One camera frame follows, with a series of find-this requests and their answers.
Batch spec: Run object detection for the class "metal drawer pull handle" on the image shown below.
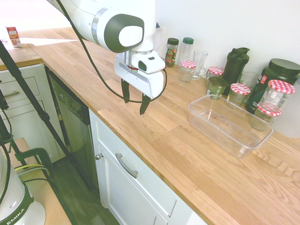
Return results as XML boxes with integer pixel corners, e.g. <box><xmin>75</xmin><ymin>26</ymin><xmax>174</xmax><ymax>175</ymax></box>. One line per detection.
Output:
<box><xmin>115</xmin><ymin>153</ymin><xmax>139</xmax><ymax>179</ymax></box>

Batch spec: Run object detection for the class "spice jar with black lid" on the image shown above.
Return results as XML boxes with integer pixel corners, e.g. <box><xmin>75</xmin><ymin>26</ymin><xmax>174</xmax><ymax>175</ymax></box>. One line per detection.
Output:
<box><xmin>165</xmin><ymin>37</ymin><xmax>180</xmax><ymax>68</ymax></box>

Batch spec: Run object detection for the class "tall clear glass mug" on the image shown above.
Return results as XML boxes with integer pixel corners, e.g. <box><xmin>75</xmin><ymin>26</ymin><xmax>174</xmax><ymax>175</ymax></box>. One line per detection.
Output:
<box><xmin>190</xmin><ymin>49</ymin><xmax>209</xmax><ymax>81</ymax></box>

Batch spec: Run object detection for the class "clear bottle with green lid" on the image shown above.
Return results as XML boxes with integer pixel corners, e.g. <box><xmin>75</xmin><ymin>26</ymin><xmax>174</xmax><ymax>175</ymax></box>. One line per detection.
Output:
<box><xmin>177</xmin><ymin>37</ymin><xmax>195</xmax><ymax>71</ymax></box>

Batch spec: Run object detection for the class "red and white carton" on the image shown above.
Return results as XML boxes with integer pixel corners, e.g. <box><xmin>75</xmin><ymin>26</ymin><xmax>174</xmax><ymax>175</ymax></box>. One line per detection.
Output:
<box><xmin>5</xmin><ymin>25</ymin><xmax>23</xmax><ymax>49</ymax></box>

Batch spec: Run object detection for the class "glass jar red checked lid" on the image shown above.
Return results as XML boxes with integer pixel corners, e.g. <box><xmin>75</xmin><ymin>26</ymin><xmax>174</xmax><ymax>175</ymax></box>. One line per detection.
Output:
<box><xmin>206</xmin><ymin>66</ymin><xmax>225</xmax><ymax>88</ymax></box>
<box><xmin>178</xmin><ymin>60</ymin><xmax>197</xmax><ymax>83</ymax></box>
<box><xmin>249</xmin><ymin>103</ymin><xmax>282</xmax><ymax>132</ymax></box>
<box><xmin>225</xmin><ymin>82</ymin><xmax>251</xmax><ymax>110</ymax></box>

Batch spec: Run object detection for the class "black camera tripod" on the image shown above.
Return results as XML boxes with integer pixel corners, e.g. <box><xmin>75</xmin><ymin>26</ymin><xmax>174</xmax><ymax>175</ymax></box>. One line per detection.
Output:
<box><xmin>0</xmin><ymin>39</ymin><xmax>93</xmax><ymax>190</ymax></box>

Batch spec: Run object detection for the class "black shaker bottle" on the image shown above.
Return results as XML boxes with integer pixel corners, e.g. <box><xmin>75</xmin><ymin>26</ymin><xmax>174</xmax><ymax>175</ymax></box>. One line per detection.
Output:
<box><xmin>221</xmin><ymin>47</ymin><xmax>250</xmax><ymax>96</ymax></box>

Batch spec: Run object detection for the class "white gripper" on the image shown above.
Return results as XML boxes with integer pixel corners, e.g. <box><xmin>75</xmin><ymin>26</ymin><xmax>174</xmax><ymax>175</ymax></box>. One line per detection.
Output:
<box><xmin>114</xmin><ymin>52</ymin><xmax>165</xmax><ymax>116</ymax></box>

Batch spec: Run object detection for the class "stainless steel dishwasher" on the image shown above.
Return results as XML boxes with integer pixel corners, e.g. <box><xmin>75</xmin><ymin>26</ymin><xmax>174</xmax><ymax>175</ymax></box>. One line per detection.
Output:
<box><xmin>45</xmin><ymin>67</ymin><xmax>99</xmax><ymax>189</ymax></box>

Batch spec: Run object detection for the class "yellow green cable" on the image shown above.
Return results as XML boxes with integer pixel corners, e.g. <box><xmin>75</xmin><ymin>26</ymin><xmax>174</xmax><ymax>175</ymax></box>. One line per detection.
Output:
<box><xmin>14</xmin><ymin>164</ymin><xmax>51</xmax><ymax>184</ymax></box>

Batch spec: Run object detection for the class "clear drinking glass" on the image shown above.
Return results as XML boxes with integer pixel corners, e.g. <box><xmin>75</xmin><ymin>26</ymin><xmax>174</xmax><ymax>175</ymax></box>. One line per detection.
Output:
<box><xmin>239</xmin><ymin>70</ymin><xmax>261</xmax><ymax>95</ymax></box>

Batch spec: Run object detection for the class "large jar red checked lid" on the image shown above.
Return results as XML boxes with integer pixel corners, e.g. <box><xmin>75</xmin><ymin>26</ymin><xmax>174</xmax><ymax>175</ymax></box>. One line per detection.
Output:
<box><xmin>258</xmin><ymin>79</ymin><xmax>296</xmax><ymax>113</ymax></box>

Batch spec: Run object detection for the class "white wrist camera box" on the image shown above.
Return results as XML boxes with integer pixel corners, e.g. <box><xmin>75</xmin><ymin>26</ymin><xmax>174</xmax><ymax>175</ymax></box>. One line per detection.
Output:
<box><xmin>130</xmin><ymin>54</ymin><xmax>166</xmax><ymax>75</ymax></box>

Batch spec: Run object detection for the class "large black protein tub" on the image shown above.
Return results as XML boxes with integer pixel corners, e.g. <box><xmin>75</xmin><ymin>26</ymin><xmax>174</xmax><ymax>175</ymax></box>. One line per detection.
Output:
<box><xmin>245</xmin><ymin>58</ymin><xmax>300</xmax><ymax>115</ymax></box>

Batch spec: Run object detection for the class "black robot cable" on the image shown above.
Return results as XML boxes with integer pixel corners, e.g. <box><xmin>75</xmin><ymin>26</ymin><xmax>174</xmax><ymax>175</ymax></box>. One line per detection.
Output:
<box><xmin>55</xmin><ymin>0</ymin><xmax>168</xmax><ymax>104</ymax></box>

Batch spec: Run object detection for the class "clear plastic container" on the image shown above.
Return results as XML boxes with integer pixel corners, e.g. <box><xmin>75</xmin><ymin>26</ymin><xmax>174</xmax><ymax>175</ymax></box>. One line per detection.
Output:
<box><xmin>188</xmin><ymin>94</ymin><xmax>274</xmax><ymax>160</ymax></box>

